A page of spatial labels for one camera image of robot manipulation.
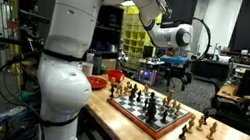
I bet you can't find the chessboard with red wooden frame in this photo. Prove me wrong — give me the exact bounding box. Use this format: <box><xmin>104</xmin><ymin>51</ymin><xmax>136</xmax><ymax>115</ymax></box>
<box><xmin>101</xmin><ymin>86</ymin><xmax>196</xmax><ymax>140</ymax></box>

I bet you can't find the black office chair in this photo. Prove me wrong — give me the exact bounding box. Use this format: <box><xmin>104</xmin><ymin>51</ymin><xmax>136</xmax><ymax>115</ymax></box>
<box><xmin>203</xmin><ymin>77</ymin><xmax>250</xmax><ymax>134</ymax></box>

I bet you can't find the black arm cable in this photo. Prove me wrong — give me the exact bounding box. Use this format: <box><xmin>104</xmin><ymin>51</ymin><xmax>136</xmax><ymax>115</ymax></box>
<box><xmin>166</xmin><ymin>13</ymin><xmax>216</xmax><ymax>66</ymax></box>

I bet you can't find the black chess pawn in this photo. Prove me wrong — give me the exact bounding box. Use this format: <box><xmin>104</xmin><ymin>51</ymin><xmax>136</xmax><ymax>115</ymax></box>
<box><xmin>203</xmin><ymin>111</ymin><xmax>210</xmax><ymax>126</ymax></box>
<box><xmin>179</xmin><ymin>124</ymin><xmax>189</xmax><ymax>140</ymax></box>

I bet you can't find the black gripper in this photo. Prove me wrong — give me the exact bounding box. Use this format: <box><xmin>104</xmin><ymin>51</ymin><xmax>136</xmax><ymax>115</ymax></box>
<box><xmin>162</xmin><ymin>64</ymin><xmax>195</xmax><ymax>94</ymax></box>

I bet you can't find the yellow green bin shelf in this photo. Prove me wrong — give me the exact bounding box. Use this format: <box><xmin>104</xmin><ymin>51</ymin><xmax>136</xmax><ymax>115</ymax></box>
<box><xmin>116</xmin><ymin>4</ymin><xmax>164</xmax><ymax>73</ymax></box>

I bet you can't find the blue wrist camera box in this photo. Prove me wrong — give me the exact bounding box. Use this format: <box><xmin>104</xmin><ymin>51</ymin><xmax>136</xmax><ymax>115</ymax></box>
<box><xmin>159</xmin><ymin>54</ymin><xmax>190</xmax><ymax>69</ymax></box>

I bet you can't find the red bowl with handle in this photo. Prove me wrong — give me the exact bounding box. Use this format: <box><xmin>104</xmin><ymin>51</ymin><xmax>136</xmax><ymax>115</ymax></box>
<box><xmin>105</xmin><ymin>68</ymin><xmax>127</xmax><ymax>84</ymax></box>

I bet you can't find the black cable bundle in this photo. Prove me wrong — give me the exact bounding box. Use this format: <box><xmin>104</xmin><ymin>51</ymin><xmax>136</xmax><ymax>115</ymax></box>
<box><xmin>0</xmin><ymin>43</ymin><xmax>55</xmax><ymax>140</ymax></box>

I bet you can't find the white cup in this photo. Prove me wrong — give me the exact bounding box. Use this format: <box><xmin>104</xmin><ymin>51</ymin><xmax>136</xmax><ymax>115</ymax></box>
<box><xmin>80</xmin><ymin>61</ymin><xmax>95</xmax><ymax>78</ymax></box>

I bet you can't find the beige chess pawn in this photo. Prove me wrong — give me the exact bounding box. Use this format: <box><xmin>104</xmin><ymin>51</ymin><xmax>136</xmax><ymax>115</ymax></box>
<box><xmin>173</xmin><ymin>102</ymin><xmax>182</xmax><ymax>117</ymax></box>
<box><xmin>206</xmin><ymin>120</ymin><xmax>219</xmax><ymax>140</ymax></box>
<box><xmin>122</xmin><ymin>83</ymin><xmax>130</xmax><ymax>96</ymax></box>
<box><xmin>159</xmin><ymin>96</ymin><xmax>168</xmax><ymax>113</ymax></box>
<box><xmin>126</xmin><ymin>81</ymin><xmax>133</xmax><ymax>91</ymax></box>
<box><xmin>142</xmin><ymin>82</ymin><xmax>151</xmax><ymax>96</ymax></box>
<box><xmin>186</xmin><ymin>114</ymin><xmax>198</xmax><ymax>135</ymax></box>
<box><xmin>118</xmin><ymin>84</ymin><xmax>125</xmax><ymax>97</ymax></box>
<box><xmin>196</xmin><ymin>114</ymin><xmax>207</xmax><ymax>132</ymax></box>
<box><xmin>114</xmin><ymin>83</ymin><xmax>122</xmax><ymax>96</ymax></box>
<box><xmin>169</xmin><ymin>100</ymin><xmax>178</xmax><ymax>114</ymax></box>

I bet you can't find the tall beige chess piece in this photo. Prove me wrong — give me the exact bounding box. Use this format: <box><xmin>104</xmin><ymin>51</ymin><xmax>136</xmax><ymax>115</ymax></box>
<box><xmin>165</xmin><ymin>87</ymin><xmax>176</xmax><ymax>110</ymax></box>

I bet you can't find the dark bottle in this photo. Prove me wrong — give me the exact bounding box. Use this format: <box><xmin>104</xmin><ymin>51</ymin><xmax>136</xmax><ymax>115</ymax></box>
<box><xmin>90</xmin><ymin>53</ymin><xmax>105</xmax><ymax>76</ymax></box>

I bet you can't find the wooden office desk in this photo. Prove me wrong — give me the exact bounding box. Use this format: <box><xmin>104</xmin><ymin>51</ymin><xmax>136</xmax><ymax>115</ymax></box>
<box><xmin>215</xmin><ymin>82</ymin><xmax>250</xmax><ymax>109</ymax></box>

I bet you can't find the large black chess piece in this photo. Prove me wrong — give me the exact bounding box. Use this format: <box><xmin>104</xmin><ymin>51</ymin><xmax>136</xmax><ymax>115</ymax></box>
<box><xmin>145</xmin><ymin>100</ymin><xmax>159</xmax><ymax>125</ymax></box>

